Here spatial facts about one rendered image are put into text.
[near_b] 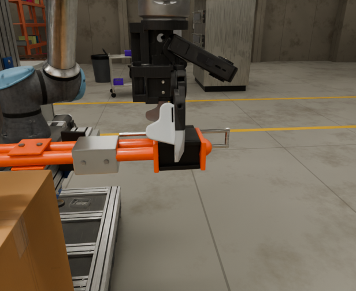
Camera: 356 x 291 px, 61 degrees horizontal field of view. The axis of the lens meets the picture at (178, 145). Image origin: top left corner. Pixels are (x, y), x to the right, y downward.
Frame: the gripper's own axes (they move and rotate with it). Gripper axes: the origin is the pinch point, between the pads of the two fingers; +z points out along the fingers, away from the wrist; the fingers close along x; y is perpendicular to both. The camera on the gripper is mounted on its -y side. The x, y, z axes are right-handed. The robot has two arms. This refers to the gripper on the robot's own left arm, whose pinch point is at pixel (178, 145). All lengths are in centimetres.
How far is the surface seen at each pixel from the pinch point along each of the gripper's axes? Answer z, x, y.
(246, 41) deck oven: 13, -597, -204
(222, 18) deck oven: -31, -597, -151
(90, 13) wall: -54, -1138, 197
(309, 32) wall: 6, -1137, -626
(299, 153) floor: 119, -257, -168
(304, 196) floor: 120, -166, -128
